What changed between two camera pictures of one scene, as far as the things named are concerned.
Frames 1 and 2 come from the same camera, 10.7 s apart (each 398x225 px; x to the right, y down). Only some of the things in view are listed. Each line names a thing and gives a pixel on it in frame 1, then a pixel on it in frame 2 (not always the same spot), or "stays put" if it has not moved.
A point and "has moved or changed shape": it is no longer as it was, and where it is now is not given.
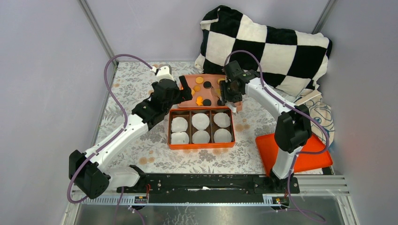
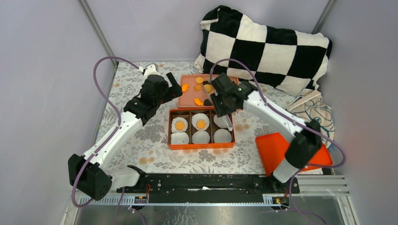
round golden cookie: x=220 y=79 has moved or changed shape
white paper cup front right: x=222 y=135 stays put
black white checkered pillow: x=293 y=62 stays put
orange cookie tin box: x=195 y=127 stays put
